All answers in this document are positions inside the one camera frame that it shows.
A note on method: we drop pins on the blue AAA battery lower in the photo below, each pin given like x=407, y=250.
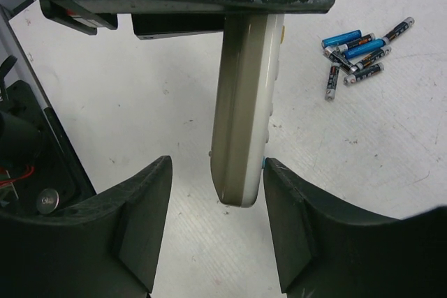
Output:
x=364, y=49

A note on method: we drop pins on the beige white remote control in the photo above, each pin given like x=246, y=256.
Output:
x=248, y=70

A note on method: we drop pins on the black AAA battery far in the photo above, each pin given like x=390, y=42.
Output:
x=398, y=30

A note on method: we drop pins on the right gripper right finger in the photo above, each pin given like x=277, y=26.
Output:
x=327, y=247

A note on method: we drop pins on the black AAA battery middle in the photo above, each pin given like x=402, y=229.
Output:
x=371, y=58

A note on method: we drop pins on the black AAA battery orange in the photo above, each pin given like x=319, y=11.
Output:
x=356, y=43

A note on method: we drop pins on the black AAA battery crossing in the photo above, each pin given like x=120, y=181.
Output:
x=336, y=57

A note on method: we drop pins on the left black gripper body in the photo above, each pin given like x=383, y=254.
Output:
x=78, y=18

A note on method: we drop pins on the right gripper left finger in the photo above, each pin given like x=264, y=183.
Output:
x=105, y=246

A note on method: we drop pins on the black AAA battery lone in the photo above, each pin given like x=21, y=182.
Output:
x=332, y=81

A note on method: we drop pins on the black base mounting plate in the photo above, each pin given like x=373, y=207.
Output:
x=40, y=171

